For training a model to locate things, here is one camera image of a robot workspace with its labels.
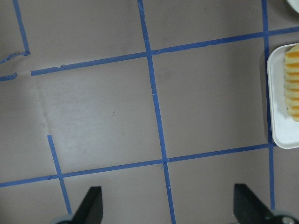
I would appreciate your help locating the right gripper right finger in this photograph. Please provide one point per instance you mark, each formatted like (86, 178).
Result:
(249, 209)

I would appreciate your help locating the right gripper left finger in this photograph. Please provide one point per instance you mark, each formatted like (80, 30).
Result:
(90, 210)

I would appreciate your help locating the cream plate with lemon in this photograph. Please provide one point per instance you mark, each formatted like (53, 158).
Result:
(294, 4)

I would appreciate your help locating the white rectangular tray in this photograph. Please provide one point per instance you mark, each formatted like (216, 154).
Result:
(285, 130)

